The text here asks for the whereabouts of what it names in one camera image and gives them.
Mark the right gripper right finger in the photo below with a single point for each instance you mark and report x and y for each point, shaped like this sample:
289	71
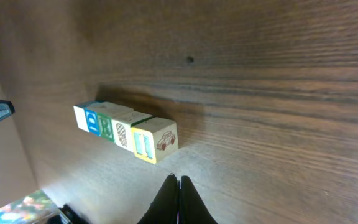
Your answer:
191	208

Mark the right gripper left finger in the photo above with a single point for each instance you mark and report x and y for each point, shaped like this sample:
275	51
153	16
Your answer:
164	208

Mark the wooden block yellow face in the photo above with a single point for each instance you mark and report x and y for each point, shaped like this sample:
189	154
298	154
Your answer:
155	139

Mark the wooden block letter E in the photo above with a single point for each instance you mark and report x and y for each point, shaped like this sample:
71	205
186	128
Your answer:
79	111

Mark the wooden block pineapple yellow O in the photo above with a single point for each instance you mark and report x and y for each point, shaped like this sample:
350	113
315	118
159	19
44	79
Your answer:
122	128

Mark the wooden block green R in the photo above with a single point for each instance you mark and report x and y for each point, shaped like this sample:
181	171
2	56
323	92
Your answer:
106	113

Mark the wooden block blue D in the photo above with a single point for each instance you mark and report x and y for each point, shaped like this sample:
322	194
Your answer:
92	119

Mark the black equipment at table edge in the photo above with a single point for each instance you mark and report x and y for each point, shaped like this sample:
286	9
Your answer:
66	215

